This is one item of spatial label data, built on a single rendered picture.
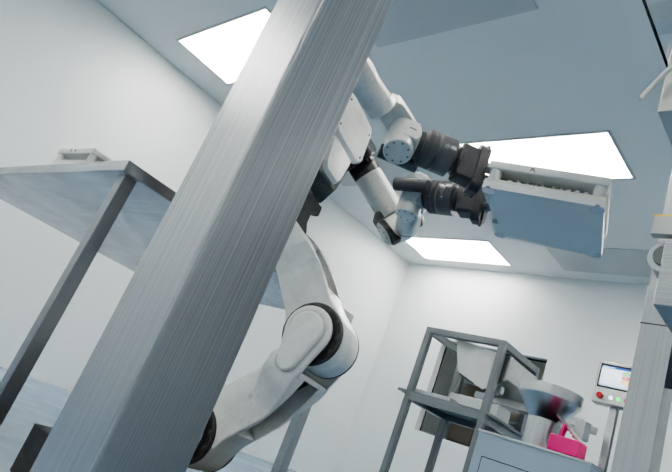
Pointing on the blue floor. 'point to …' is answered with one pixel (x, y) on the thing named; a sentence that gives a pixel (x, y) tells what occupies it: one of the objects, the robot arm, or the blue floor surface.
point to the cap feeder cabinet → (521, 457)
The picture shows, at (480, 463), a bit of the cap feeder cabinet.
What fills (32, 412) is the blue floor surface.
